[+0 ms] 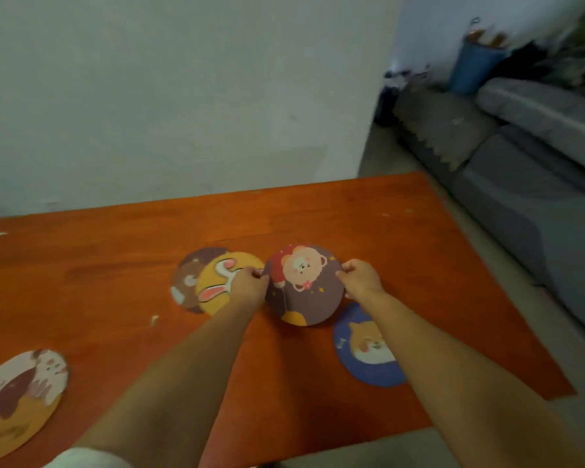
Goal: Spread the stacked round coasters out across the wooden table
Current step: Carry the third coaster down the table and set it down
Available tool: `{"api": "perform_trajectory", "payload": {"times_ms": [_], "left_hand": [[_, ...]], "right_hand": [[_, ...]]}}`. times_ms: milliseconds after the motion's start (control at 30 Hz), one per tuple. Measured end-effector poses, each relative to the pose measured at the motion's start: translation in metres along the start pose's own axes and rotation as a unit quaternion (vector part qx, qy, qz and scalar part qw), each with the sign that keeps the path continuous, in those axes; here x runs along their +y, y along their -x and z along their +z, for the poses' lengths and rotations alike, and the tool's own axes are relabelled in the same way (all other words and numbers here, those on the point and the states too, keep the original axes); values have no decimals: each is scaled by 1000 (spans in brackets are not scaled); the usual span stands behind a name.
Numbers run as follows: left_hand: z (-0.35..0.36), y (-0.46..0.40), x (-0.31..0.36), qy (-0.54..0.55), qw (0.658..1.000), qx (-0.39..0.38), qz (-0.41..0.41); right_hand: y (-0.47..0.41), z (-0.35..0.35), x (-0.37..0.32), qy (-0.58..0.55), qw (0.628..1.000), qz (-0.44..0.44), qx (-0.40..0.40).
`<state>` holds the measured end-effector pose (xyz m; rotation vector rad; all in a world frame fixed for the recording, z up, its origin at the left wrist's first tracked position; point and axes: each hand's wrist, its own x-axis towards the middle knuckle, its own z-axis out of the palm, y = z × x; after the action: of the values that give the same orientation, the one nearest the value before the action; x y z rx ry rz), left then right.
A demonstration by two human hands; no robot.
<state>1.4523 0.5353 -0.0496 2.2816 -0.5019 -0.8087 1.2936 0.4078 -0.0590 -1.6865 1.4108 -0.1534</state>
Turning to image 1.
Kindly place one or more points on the person's left hand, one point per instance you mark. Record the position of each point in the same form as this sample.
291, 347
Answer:
248, 288

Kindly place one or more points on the person's right hand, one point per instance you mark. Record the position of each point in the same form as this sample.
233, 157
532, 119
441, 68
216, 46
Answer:
361, 280

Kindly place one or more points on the person's right fingers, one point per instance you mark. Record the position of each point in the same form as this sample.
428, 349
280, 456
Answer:
347, 270

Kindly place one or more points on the person's left fingers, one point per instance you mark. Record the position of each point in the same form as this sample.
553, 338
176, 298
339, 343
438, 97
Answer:
258, 274

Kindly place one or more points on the purple bear round mat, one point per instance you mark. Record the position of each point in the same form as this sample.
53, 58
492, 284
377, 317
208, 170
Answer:
304, 287

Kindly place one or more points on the person's right forearm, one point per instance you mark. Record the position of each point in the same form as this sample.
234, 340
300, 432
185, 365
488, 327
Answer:
468, 385

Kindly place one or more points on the person's left forearm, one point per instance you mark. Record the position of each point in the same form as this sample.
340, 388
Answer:
175, 385

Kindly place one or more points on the yellow rabbit round mat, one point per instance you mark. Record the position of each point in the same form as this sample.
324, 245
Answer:
219, 282

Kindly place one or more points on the brown bear round mat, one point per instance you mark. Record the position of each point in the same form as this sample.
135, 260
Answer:
187, 277

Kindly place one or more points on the blue dog round mat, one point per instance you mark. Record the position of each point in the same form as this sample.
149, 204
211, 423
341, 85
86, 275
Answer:
365, 350

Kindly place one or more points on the grey scalloped cloth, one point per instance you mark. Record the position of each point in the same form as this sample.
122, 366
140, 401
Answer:
443, 124

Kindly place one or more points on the grey sofa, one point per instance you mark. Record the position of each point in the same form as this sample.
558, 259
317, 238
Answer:
531, 180

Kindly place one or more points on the blue bucket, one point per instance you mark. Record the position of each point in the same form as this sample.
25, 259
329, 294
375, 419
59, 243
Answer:
475, 65

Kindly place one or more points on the white sleeve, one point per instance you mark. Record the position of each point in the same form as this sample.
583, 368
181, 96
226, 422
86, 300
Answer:
87, 459

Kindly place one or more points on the yellow and white cat round mat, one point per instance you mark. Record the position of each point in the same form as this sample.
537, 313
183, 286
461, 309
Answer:
14, 404

